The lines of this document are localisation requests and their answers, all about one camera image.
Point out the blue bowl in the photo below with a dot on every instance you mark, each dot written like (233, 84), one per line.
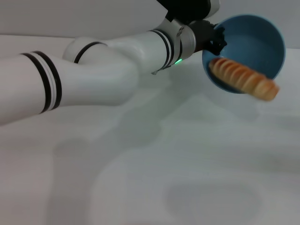
(253, 42)

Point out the grey black wrist camera box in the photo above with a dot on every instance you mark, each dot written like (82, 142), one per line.
(187, 9)

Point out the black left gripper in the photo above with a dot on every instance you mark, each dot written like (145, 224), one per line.
(204, 35)

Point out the ridged golden bread loaf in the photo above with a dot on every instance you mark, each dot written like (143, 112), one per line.
(243, 78)

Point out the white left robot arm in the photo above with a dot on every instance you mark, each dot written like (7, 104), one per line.
(93, 75)

